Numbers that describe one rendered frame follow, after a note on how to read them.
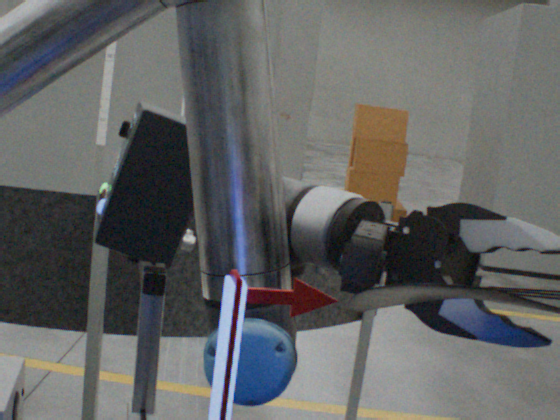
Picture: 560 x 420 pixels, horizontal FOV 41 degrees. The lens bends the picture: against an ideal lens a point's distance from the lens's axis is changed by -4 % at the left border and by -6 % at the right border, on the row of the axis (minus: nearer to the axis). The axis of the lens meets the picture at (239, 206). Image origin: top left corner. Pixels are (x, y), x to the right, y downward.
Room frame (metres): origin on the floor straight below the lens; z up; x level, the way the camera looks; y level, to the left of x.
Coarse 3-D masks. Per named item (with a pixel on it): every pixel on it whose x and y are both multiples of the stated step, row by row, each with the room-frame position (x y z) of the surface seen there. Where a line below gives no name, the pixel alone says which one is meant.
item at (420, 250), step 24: (336, 216) 0.68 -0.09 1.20; (360, 216) 0.69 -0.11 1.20; (384, 216) 0.72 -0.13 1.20; (408, 216) 0.64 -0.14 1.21; (336, 240) 0.67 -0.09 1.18; (408, 240) 0.63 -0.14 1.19; (432, 240) 0.61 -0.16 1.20; (456, 240) 0.62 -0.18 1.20; (336, 264) 0.68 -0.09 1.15; (408, 264) 0.62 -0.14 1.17; (432, 264) 0.61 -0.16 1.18; (456, 264) 0.63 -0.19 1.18
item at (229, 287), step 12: (228, 276) 0.45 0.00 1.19; (228, 288) 0.44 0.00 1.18; (228, 300) 0.43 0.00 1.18; (228, 312) 0.43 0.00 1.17; (228, 324) 0.43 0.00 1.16; (216, 360) 0.45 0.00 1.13; (216, 372) 0.44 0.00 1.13; (216, 384) 0.44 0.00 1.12; (216, 396) 0.44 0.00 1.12; (216, 408) 0.43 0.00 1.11
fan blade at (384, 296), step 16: (368, 288) 0.48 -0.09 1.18; (384, 288) 0.45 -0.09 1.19; (400, 288) 0.44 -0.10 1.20; (416, 288) 0.42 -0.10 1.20; (432, 288) 0.40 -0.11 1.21; (448, 288) 0.39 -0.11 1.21; (464, 288) 0.38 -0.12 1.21; (480, 288) 0.37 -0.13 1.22; (496, 288) 0.49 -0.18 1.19; (512, 288) 0.49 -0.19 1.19; (528, 288) 0.50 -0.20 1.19; (544, 288) 0.50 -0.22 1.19; (352, 304) 0.55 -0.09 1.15; (368, 304) 0.55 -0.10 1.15; (384, 304) 0.56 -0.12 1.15; (400, 304) 0.57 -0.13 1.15; (512, 304) 0.40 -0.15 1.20; (528, 304) 0.39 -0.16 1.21; (544, 304) 0.38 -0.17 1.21
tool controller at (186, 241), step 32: (128, 128) 1.21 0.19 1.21; (160, 128) 1.00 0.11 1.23; (128, 160) 1.00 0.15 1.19; (160, 160) 1.00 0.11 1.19; (128, 192) 1.00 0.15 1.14; (160, 192) 1.00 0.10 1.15; (192, 192) 1.01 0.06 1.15; (96, 224) 1.06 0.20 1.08; (128, 224) 1.00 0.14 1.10; (160, 224) 1.01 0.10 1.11; (128, 256) 1.06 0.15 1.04; (160, 256) 1.01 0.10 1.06
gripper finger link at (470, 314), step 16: (448, 304) 0.60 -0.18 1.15; (464, 304) 0.59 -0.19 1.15; (480, 304) 0.58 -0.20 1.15; (448, 320) 0.59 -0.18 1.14; (464, 320) 0.58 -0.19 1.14; (480, 320) 0.57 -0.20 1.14; (496, 320) 0.57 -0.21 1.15; (480, 336) 0.57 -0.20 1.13; (496, 336) 0.56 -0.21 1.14; (512, 336) 0.55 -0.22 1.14; (528, 336) 0.55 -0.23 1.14; (544, 336) 0.55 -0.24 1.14
